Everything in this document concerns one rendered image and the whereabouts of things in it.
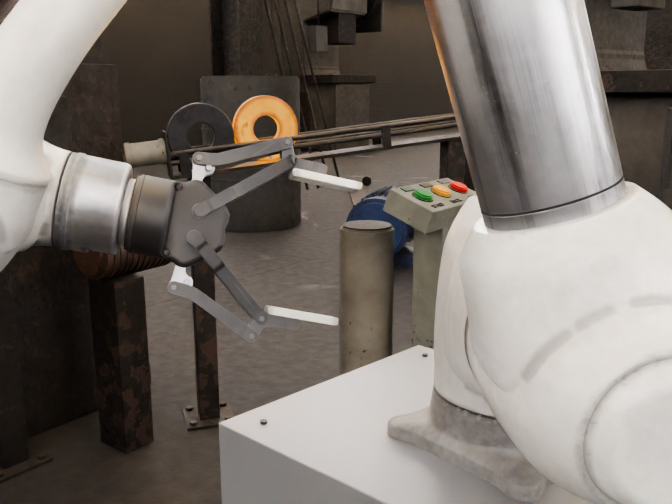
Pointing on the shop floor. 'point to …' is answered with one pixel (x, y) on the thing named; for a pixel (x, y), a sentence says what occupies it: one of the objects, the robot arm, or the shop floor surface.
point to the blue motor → (373, 206)
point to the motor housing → (120, 345)
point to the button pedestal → (426, 248)
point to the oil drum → (284, 217)
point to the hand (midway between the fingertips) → (336, 252)
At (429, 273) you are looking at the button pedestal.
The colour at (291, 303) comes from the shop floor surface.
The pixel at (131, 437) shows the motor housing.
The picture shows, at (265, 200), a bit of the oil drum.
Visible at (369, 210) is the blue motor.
